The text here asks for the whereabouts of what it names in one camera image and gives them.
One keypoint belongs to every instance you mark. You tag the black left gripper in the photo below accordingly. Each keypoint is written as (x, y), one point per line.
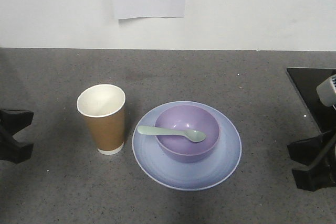
(13, 121)

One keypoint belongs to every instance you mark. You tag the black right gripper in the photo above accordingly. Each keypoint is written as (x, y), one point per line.
(317, 158)

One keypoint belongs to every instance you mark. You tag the brown paper cup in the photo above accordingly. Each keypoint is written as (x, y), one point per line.
(103, 109)

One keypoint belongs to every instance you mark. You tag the mint green plastic spoon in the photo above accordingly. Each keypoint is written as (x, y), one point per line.
(191, 135)

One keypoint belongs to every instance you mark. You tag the purple plastic bowl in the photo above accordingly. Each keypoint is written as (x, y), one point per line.
(184, 117)

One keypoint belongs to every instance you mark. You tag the light blue plate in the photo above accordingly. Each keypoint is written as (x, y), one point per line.
(199, 175)

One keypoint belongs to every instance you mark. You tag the black induction cooktop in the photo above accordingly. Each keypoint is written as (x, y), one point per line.
(306, 80)

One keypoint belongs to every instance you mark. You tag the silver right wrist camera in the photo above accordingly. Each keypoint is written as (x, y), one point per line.
(326, 91)

